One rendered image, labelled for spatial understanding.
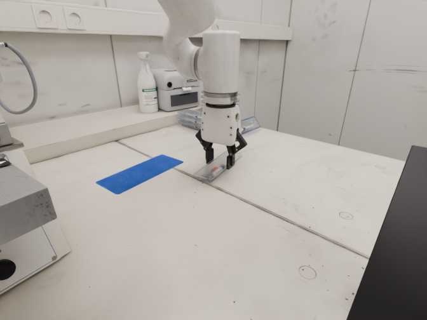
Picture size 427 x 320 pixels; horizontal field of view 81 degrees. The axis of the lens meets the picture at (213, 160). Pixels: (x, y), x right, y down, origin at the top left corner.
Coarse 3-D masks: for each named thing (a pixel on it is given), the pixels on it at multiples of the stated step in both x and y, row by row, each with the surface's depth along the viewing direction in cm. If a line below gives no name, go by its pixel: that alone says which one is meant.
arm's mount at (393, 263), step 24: (408, 168) 28; (408, 192) 27; (408, 216) 26; (384, 240) 26; (408, 240) 26; (384, 264) 26; (408, 264) 25; (360, 288) 26; (384, 288) 25; (408, 288) 24; (360, 312) 25; (384, 312) 24; (408, 312) 23
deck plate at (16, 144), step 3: (12, 138) 41; (15, 141) 40; (18, 141) 40; (12, 144) 38; (15, 144) 39; (18, 144) 39; (21, 144) 39; (0, 147) 37; (3, 147) 37; (6, 147) 38; (9, 147) 38; (12, 147) 38; (15, 147) 39; (18, 147) 39; (21, 147) 39; (0, 150) 37; (3, 150) 38; (6, 150) 38; (9, 150) 38
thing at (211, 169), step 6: (222, 156) 73; (210, 162) 70; (216, 162) 70; (222, 162) 70; (204, 168) 66; (210, 168) 66; (216, 168) 66; (222, 168) 66; (198, 174) 63; (204, 174) 63; (210, 174) 63; (216, 174) 63
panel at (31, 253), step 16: (16, 240) 37; (32, 240) 38; (48, 240) 40; (0, 256) 35; (16, 256) 36; (32, 256) 38; (48, 256) 39; (16, 272) 36; (32, 272) 38; (0, 288) 35
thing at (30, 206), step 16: (0, 176) 21; (16, 176) 21; (0, 192) 18; (16, 192) 18; (32, 192) 18; (48, 192) 19; (0, 208) 17; (16, 208) 18; (32, 208) 19; (48, 208) 20; (0, 224) 17; (16, 224) 18; (32, 224) 19; (0, 240) 17
